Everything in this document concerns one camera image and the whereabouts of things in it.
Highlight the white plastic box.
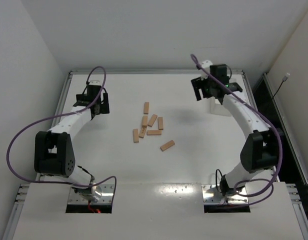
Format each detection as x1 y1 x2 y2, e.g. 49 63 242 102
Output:
209 97 232 117

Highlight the wood block two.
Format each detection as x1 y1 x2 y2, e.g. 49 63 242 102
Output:
147 114 158 127

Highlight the wood block one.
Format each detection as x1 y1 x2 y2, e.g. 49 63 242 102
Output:
143 102 150 115

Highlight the wood block seven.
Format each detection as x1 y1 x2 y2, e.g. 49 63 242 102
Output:
160 140 175 152

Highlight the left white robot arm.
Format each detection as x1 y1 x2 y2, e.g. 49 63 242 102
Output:
34 80 110 201

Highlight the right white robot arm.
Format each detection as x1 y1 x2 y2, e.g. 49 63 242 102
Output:
191 61 283 197

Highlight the wood block four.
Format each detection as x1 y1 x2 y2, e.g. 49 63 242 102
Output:
157 116 164 130

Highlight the wood block six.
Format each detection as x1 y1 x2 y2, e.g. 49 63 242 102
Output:
132 128 139 143

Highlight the wood block three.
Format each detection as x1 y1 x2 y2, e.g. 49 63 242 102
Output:
141 115 148 128

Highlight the wood block five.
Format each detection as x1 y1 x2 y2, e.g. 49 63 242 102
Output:
139 126 147 139

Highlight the white front cover panel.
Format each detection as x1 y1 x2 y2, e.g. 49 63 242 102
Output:
13 182 303 240

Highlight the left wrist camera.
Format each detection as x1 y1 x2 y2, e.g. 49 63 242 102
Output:
89 80 101 86

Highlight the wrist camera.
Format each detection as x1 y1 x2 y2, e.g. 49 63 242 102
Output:
200 60 213 72
89 80 101 86

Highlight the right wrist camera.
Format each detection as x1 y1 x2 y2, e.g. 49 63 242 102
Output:
200 60 213 72

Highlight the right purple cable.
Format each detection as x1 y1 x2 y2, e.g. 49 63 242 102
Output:
190 53 284 206

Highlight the purple cable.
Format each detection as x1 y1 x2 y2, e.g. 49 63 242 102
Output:
6 66 118 189
190 53 284 206

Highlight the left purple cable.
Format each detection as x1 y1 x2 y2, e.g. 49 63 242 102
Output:
6 66 118 189

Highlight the black wall cable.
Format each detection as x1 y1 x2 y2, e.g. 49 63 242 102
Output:
270 72 291 101

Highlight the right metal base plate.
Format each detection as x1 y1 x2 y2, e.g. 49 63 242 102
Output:
201 184 249 206

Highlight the metal base plate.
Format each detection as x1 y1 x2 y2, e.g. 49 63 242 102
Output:
201 184 249 206
67 184 115 205

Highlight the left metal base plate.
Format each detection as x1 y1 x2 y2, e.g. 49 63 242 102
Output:
67 184 115 205

